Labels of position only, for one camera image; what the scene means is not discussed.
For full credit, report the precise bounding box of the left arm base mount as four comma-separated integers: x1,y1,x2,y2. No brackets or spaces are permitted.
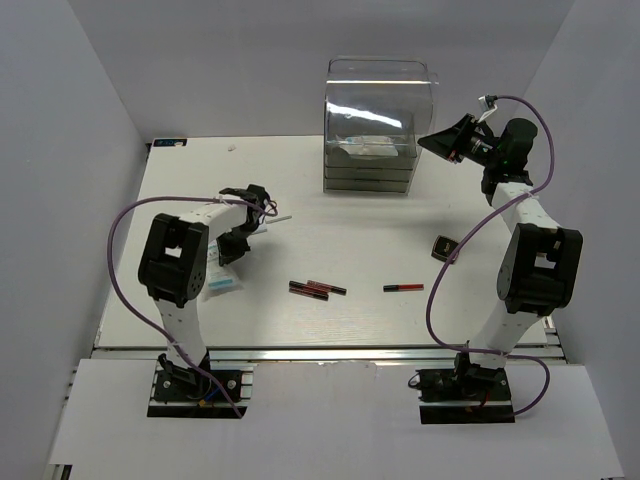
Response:
147,363,254,420

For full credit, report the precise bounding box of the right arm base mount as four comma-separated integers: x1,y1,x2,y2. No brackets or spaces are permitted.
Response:
407,369,515,425

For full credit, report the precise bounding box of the aluminium table rail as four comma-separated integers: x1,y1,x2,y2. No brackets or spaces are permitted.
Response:
91,345,566,362

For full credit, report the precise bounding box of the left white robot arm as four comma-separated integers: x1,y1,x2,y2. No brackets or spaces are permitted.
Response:
138,184,271,399

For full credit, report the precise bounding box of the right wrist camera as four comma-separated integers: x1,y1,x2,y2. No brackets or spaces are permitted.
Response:
478,94,498,122

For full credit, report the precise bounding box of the blue label sticker left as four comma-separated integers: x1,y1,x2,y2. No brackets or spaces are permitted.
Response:
152,138,187,148

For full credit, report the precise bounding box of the red lip gloss tube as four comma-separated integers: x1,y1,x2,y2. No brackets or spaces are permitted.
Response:
383,283,424,293

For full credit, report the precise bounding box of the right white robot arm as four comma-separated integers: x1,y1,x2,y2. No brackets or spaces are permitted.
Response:
418,114,583,399

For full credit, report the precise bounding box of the clear acrylic drawer organizer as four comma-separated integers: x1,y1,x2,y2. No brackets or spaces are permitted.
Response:
323,56,437,195

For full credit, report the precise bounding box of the dark red lipstick tube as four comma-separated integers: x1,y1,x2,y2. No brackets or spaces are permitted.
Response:
289,286,329,301
306,280,347,296

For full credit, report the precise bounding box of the black gold compact case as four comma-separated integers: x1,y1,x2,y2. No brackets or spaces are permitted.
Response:
431,235,459,264

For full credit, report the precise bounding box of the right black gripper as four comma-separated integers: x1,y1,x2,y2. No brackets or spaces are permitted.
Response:
418,113,502,168

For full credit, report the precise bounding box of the white cotton pad packet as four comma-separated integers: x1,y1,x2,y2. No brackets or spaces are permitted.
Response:
336,135,399,157
200,242,243,301

